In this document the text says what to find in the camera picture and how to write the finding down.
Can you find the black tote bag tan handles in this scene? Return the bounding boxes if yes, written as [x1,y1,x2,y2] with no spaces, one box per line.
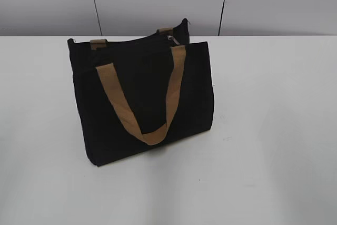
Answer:
[67,19,214,167]

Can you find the silver zipper pull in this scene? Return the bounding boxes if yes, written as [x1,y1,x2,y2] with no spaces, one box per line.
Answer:
[167,35,180,45]

